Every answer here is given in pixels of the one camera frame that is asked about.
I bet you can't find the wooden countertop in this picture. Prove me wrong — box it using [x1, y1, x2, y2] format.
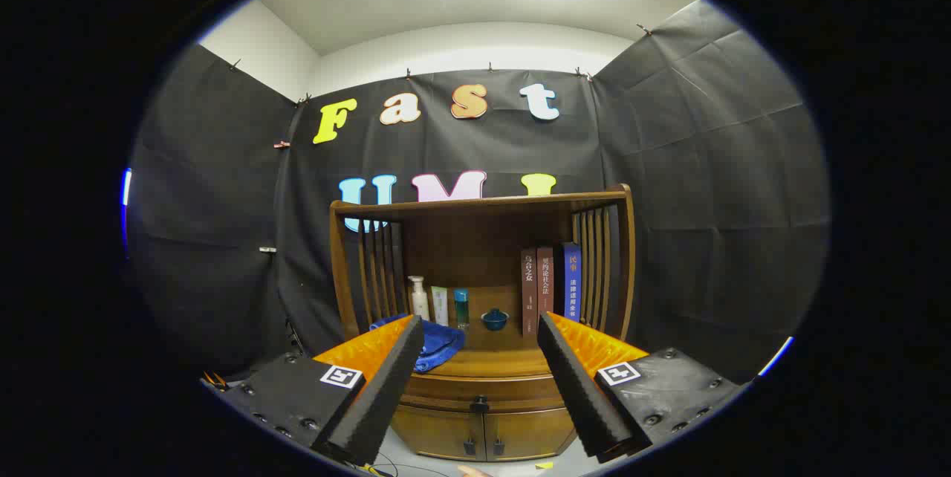
[412, 325, 558, 380]

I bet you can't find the blue book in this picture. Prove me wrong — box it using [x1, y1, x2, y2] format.
[554, 241, 583, 323]

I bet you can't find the wooden drawer with black knob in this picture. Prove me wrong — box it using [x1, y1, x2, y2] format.
[397, 371, 573, 415]

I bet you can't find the reddish brown book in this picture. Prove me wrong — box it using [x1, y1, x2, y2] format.
[536, 246, 555, 318]

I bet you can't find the white pump bottle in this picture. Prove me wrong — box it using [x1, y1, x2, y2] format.
[407, 276, 431, 320]

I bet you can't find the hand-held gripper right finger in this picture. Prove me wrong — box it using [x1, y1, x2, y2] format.
[536, 311, 747, 464]

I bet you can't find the folded blue towel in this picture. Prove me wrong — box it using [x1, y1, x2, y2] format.
[369, 314, 467, 374]

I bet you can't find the wooden cabinet door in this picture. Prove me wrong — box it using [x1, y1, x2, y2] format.
[392, 406, 487, 461]
[484, 406, 577, 461]

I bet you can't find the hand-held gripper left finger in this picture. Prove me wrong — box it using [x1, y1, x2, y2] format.
[201, 314, 426, 467]

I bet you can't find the wooden cabinet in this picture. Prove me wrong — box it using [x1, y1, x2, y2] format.
[329, 184, 637, 463]

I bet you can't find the dark brown book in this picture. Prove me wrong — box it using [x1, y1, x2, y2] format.
[520, 248, 539, 337]

